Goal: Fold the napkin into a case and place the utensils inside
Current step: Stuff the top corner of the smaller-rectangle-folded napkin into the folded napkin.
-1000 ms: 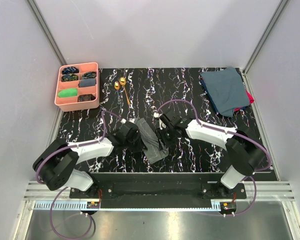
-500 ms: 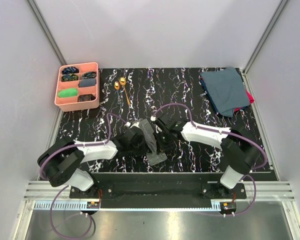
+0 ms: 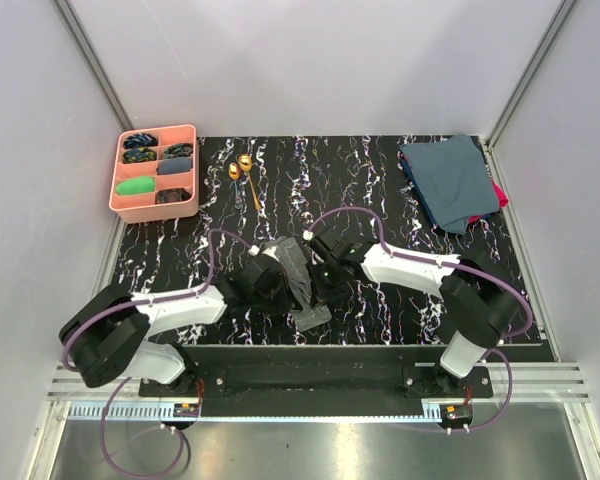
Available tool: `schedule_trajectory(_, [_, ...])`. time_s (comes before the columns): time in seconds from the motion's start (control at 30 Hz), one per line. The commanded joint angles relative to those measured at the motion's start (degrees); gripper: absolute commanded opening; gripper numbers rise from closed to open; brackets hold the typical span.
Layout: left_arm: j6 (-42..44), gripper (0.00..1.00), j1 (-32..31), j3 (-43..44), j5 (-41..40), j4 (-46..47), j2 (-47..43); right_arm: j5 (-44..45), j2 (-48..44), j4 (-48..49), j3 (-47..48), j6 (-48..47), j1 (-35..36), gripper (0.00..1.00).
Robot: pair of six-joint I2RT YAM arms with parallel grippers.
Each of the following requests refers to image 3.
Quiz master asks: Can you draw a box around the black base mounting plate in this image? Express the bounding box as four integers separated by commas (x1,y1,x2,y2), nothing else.
139,346,493,410

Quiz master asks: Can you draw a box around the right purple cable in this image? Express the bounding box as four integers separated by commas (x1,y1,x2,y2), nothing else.
307,206,534,434

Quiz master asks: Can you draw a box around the pink compartment organizer tray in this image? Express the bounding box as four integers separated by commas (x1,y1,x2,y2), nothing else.
108,124,200,224

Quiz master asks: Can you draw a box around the magenta folded cloth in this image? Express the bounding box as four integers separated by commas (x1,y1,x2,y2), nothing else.
468,180,509,224

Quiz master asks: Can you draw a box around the teal patterned roll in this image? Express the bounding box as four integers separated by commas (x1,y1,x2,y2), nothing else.
163,143,193,159

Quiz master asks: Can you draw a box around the green rolled cloth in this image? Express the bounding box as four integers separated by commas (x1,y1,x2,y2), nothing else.
115,176,156,196

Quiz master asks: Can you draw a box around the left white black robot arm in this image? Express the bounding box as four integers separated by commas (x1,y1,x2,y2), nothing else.
59,248,312,396

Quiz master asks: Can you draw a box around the grey rolled cloth in tray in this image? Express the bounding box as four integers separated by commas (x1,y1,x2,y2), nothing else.
156,157,193,175

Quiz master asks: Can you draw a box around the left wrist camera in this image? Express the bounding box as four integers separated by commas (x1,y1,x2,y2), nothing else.
248,245,279,261

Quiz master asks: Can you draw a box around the gold spoon teal handle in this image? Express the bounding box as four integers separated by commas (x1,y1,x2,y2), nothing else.
228,162,242,209

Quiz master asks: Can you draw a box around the blue grey folded cloth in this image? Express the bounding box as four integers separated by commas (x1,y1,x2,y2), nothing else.
400,134,501,235

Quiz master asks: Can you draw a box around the blue patterned roll top left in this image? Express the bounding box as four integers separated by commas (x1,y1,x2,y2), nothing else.
122,132,159,150

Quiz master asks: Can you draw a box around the brown patterned roll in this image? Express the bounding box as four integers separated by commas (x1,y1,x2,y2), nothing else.
156,188,192,204

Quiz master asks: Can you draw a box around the white slotted cable duct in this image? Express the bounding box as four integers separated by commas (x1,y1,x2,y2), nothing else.
69,402,446,421

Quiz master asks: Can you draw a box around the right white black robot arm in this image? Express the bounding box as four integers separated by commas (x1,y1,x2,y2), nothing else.
303,227,523,397

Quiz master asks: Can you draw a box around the grey stitched cloth napkin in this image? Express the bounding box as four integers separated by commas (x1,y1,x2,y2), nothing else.
264,237,332,332

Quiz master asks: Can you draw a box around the yellow blue patterned roll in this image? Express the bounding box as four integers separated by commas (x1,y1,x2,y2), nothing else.
122,147,158,164

